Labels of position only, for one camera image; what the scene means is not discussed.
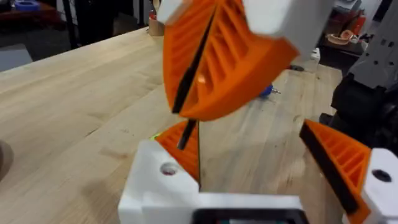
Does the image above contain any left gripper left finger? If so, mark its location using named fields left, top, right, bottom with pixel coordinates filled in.
left=118, top=119, right=201, bottom=224

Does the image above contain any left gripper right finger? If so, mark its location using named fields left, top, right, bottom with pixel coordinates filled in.
left=299, top=119, right=398, bottom=224

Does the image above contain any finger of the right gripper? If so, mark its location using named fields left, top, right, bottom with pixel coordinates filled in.
left=179, top=0, right=335, bottom=122
left=157, top=0, right=218, bottom=113

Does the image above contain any blue electric screwdriver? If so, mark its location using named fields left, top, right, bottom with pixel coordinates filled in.
left=259, top=83, right=282, bottom=99

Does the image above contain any brown cardboard tape roll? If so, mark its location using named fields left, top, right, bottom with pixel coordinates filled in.
left=148, top=17, right=166, bottom=37

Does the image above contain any blue tub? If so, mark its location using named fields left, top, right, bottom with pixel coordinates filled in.
left=14, top=0, right=41, bottom=12

